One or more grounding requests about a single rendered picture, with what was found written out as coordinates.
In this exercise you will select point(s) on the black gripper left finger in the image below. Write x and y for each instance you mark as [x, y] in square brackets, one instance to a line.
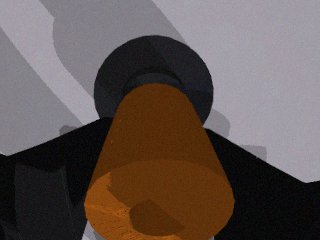
[43, 189]

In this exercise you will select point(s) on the orange tapered knob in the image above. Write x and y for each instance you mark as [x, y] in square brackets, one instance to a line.
[158, 176]

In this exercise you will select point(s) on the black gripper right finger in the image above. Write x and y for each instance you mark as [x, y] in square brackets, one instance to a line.
[269, 203]

